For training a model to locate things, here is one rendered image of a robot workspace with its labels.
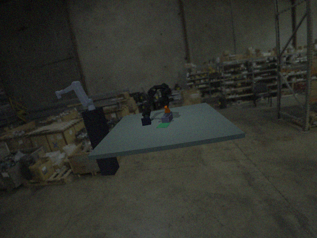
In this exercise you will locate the orange l-shaped part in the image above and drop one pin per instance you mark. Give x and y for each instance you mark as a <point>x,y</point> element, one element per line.
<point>167,110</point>

